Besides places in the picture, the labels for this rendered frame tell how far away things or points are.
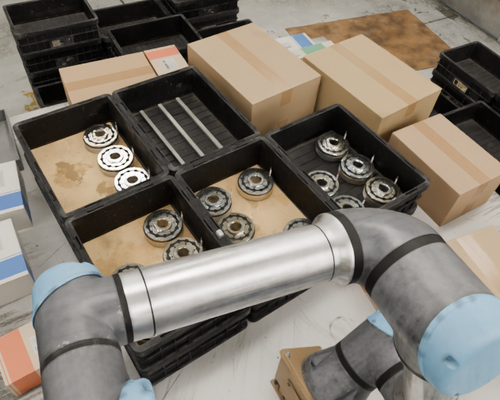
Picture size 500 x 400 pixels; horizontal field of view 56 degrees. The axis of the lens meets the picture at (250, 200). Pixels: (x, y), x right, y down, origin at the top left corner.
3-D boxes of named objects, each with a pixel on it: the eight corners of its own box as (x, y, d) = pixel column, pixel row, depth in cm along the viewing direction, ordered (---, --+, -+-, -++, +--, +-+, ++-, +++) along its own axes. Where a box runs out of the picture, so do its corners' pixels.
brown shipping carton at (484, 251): (540, 345, 126) (576, 319, 114) (476, 375, 120) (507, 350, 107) (469, 255, 143) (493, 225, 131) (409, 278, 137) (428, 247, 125)
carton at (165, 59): (190, 85, 175) (190, 67, 170) (159, 92, 171) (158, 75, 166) (175, 61, 184) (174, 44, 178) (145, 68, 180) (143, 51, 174)
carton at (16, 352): (65, 321, 121) (57, 308, 116) (82, 359, 115) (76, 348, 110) (1, 354, 115) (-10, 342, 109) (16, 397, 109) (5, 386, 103)
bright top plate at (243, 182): (279, 185, 136) (280, 183, 135) (252, 200, 131) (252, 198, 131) (258, 163, 140) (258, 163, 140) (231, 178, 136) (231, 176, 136)
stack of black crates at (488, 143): (509, 200, 235) (548, 151, 209) (467, 221, 224) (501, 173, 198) (453, 149, 256) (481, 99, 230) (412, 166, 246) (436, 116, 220)
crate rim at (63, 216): (172, 178, 128) (171, 173, 126) (64, 225, 116) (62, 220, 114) (110, 98, 147) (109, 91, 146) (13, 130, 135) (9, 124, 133)
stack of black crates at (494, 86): (503, 128, 270) (534, 79, 244) (466, 144, 260) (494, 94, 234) (453, 89, 292) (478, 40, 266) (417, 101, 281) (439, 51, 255)
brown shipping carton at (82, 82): (147, 86, 185) (142, 51, 172) (166, 121, 173) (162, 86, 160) (68, 105, 175) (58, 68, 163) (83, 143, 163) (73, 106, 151)
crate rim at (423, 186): (430, 187, 132) (433, 182, 130) (352, 233, 120) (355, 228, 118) (336, 107, 152) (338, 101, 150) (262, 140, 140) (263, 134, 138)
